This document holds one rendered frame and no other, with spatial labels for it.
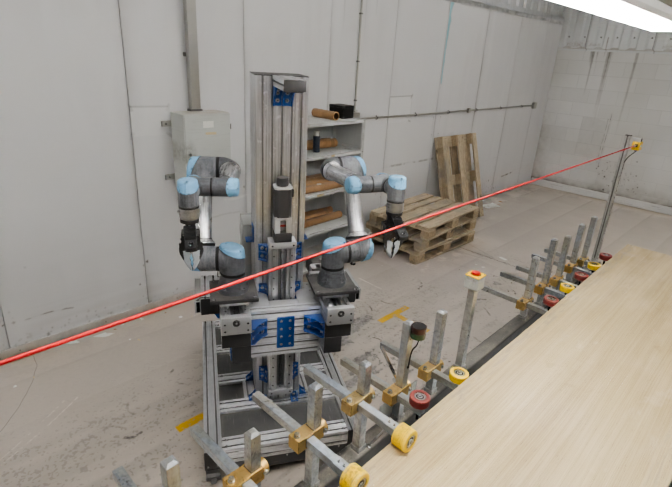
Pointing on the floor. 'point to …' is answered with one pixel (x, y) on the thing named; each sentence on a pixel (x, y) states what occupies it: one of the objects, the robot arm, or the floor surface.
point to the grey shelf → (346, 130)
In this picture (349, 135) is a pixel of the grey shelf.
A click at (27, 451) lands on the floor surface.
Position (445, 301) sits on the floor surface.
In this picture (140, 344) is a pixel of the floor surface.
